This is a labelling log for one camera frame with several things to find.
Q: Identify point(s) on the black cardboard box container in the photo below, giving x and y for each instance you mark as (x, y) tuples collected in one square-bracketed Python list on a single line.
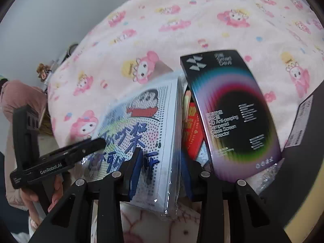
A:
[(303, 169)]

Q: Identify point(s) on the small brown-haired doll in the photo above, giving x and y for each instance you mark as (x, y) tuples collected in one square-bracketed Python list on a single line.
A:
[(42, 71)]

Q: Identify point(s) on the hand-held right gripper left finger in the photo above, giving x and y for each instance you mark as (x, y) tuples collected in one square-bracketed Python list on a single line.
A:
[(135, 172)]

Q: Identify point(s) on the pink fleece garment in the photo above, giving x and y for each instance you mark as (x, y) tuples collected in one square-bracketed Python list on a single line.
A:
[(20, 93)]

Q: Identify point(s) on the clear bubble wrap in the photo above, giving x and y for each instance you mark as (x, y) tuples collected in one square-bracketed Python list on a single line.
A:
[(265, 177)]

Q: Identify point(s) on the pink cartoon printed blanket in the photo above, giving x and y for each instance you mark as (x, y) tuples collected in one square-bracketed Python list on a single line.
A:
[(189, 30)]

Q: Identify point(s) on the black screen protector box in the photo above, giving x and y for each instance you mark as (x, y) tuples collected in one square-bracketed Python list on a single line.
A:
[(227, 106)]

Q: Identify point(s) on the cartoon phone case package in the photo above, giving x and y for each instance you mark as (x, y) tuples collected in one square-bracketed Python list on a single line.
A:
[(157, 121)]

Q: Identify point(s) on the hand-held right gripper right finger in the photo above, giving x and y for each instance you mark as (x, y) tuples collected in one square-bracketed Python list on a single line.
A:
[(187, 179)]

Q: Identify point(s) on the red printed box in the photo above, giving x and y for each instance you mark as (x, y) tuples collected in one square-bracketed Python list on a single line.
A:
[(193, 131)]

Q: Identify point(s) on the person's left hand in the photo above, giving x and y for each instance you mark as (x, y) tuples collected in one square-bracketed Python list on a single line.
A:
[(57, 195)]

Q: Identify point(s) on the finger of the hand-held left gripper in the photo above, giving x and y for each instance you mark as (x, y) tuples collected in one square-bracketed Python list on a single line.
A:
[(87, 146)]

